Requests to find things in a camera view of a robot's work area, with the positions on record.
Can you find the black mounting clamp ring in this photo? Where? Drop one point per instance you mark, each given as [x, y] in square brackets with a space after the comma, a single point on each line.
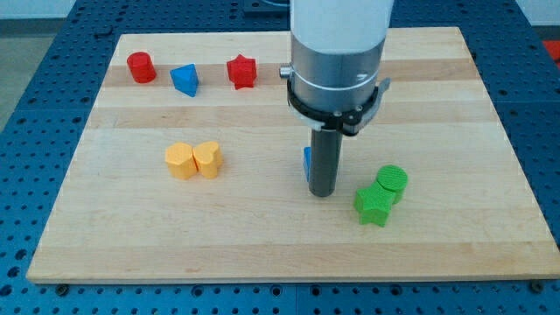
[348, 123]

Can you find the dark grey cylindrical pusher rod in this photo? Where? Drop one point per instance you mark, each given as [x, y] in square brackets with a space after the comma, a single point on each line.
[325, 157]

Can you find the blue cube block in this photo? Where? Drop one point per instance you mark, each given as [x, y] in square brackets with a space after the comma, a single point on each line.
[307, 162]

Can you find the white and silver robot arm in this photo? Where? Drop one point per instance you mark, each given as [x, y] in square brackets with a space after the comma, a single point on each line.
[332, 79]

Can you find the blue triangle block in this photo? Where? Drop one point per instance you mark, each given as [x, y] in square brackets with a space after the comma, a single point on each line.
[185, 79]

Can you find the green cylinder block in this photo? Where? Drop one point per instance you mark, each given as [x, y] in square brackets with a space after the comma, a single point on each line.
[393, 178]

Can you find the green star block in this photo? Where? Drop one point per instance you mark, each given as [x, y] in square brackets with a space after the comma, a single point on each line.
[374, 204]

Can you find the red star block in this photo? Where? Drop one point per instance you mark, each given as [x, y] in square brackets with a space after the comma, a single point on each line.
[242, 72]

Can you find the yellow heart block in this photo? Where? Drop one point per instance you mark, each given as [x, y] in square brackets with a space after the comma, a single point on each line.
[208, 158]

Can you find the wooden board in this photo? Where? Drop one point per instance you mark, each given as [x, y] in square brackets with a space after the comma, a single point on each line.
[467, 212]

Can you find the yellow pentagon block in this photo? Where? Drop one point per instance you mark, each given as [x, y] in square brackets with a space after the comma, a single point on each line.
[180, 161]

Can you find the red cylinder block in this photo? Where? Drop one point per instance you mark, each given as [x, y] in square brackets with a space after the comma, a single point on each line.
[141, 67]

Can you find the red object at right edge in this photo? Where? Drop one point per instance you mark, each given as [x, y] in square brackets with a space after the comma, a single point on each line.
[553, 49]

